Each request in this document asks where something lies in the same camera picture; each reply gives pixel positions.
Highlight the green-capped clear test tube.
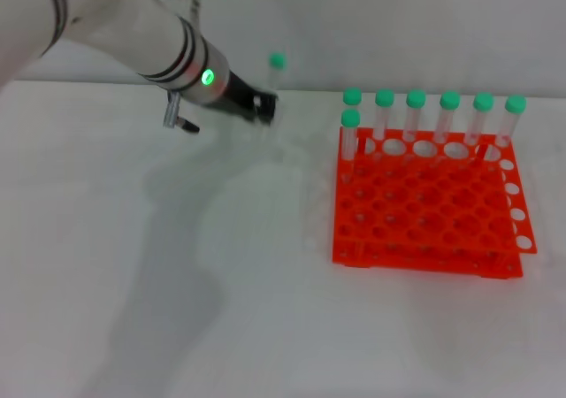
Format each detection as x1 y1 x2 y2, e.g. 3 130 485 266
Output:
342 87 364 127
373 88 396 142
493 95 528 149
264 51 289 164
463 92 495 148
404 88 428 143
340 109 363 182
433 90 463 146

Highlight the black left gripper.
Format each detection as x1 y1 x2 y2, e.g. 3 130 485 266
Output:
206 72 279 127

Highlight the black cable with metal plug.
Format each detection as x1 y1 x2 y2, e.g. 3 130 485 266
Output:
161 0 202 135

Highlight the orange test tube rack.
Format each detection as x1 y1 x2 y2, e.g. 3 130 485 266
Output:
331 126 539 279

